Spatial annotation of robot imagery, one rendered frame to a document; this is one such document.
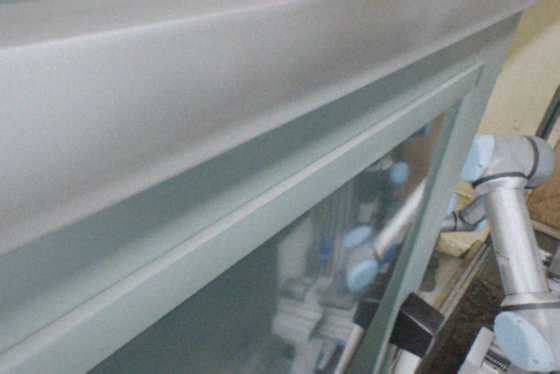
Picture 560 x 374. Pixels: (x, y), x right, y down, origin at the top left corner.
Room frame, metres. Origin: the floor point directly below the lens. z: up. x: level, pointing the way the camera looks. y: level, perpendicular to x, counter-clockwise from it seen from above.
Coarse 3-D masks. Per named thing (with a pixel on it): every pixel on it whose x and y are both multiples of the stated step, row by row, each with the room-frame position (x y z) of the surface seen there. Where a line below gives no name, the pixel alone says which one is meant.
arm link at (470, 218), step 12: (540, 144) 0.90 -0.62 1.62; (540, 156) 0.87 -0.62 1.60; (552, 156) 0.89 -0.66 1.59; (540, 168) 0.86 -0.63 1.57; (552, 168) 0.88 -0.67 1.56; (528, 180) 0.88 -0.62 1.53; (540, 180) 0.89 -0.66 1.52; (468, 204) 1.06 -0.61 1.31; (480, 204) 1.02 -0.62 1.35; (456, 216) 1.08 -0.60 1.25; (468, 216) 1.05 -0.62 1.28; (480, 216) 1.02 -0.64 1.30; (456, 228) 1.06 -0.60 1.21; (468, 228) 1.06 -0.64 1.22; (480, 228) 1.07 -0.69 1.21
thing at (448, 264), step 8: (440, 256) 1.54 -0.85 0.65; (448, 256) 1.54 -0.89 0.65; (440, 264) 1.48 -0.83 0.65; (448, 264) 1.48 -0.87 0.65; (456, 264) 1.48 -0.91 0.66; (440, 272) 1.42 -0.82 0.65; (448, 272) 1.42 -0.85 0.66; (440, 280) 1.37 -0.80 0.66; (448, 280) 1.36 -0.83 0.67; (440, 288) 1.31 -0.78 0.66; (424, 296) 1.26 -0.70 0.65; (432, 296) 1.26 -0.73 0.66; (432, 304) 1.21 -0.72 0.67
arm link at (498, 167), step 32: (480, 160) 0.85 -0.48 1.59; (512, 160) 0.85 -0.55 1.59; (480, 192) 0.84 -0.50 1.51; (512, 192) 0.80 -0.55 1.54; (512, 224) 0.74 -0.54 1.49; (512, 256) 0.68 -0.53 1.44; (512, 288) 0.64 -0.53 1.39; (544, 288) 0.62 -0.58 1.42; (512, 320) 0.57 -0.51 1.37; (544, 320) 0.56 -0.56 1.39; (512, 352) 0.54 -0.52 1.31; (544, 352) 0.51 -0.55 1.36
